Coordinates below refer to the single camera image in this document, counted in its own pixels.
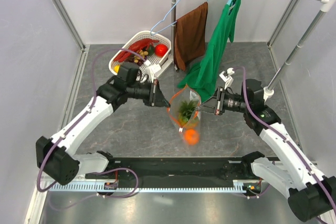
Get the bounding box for yellow plastic mango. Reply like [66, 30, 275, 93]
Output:
[113, 65, 120, 73]

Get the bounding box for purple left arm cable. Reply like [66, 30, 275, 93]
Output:
[36, 48, 148, 211]

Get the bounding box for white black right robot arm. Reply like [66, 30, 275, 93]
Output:
[200, 79, 335, 222]

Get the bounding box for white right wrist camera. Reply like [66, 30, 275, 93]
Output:
[219, 68, 235, 90]

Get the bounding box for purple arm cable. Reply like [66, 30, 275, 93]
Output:
[232, 66, 336, 224]
[36, 48, 148, 211]

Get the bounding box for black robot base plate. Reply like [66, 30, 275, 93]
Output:
[83, 157, 289, 189]

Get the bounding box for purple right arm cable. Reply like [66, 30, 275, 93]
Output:
[232, 66, 336, 224]

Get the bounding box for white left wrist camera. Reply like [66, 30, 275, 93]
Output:
[144, 60, 162, 83]

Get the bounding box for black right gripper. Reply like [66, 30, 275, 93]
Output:
[196, 86, 250, 115]

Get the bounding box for light blue wire hanger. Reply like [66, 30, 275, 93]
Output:
[150, 0, 208, 35]

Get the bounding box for orange plastic pineapple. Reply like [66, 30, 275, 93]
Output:
[178, 100, 199, 129]

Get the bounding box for dark purple plastic grapes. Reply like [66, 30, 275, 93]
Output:
[130, 57, 146, 66]

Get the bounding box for dark green plastic avocado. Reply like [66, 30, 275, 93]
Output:
[146, 45, 155, 56]

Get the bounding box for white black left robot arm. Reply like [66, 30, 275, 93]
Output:
[36, 62, 170, 185]

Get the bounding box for brown towel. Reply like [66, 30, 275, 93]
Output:
[174, 2, 208, 71]

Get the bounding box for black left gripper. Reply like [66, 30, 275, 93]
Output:
[127, 79, 170, 108]

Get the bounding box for green t-shirt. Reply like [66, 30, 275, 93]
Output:
[177, 0, 241, 102]

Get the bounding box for white slotted cable duct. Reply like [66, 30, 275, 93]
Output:
[50, 176, 260, 193]

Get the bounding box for red plastic lobster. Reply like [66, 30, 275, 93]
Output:
[113, 38, 160, 62]

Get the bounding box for orange plastic orange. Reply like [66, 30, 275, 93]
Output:
[183, 129, 200, 146]

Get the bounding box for white perforated plastic basket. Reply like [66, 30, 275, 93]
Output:
[108, 30, 172, 77]

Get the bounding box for red plastic tomato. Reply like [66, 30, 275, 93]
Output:
[154, 44, 168, 58]

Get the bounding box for clear zip top bag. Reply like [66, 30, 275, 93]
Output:
[167, 85, 201, 146]

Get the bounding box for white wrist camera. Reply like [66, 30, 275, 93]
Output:
[219, 68, 235, 90]
[144, 60, 162, 83]

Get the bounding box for tan plastic longan bunch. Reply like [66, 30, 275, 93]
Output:
[134, 50, 149, 61]

